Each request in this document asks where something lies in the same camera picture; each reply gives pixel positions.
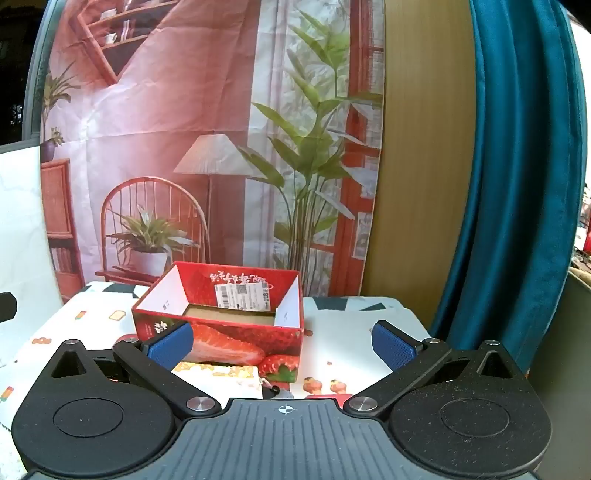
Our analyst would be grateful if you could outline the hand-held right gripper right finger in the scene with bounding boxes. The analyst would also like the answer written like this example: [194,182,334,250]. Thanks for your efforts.
[344,320,528,418]

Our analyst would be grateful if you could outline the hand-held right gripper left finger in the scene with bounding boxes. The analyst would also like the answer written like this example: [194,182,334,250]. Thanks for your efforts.
[41,322,221,418]

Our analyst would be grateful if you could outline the light wooden panel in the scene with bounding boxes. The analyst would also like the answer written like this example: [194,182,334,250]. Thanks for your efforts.
[360,0,479,324]

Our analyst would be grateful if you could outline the red strawberry print cardboard box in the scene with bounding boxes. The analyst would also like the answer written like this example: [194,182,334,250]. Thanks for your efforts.
[131,261,305,385]

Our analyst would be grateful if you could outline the white printed tablecloth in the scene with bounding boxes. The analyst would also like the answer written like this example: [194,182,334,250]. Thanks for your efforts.
[0,281,435,480]

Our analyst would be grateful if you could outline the window with grey frame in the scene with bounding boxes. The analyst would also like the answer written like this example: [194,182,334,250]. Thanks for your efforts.
[0,0,51,146]

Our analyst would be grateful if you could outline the printed room scene wall tapestry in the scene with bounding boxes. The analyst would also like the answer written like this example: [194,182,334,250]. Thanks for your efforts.
[39,0,387,301]

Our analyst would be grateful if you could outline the teal curtain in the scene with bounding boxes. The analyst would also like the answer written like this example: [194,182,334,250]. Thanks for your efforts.
[431,0,588,370]

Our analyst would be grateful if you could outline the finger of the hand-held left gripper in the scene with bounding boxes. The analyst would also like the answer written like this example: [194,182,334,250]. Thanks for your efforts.
[0,292,18,324]

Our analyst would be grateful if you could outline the white marble pattern board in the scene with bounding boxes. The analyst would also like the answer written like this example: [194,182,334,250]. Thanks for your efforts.
[0,144,64,365]

